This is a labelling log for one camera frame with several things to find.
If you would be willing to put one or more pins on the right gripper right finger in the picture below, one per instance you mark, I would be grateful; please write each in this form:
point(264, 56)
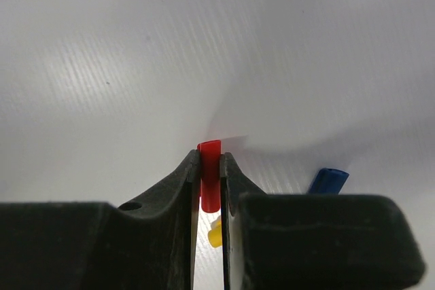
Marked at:
point(313, 241)

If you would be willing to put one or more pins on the blue pen cap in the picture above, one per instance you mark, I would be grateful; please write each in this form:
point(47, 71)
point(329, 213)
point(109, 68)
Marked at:
point(328, 181)

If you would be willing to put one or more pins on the yellow pen cap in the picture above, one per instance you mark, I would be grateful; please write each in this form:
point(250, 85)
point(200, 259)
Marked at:
point(215, 233)

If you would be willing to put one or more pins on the red pen cap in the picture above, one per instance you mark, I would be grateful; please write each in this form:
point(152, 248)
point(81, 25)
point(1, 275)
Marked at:
point(210, 153)

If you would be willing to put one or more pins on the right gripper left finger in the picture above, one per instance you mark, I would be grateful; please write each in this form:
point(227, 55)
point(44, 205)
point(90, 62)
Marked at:
point(148, 242)

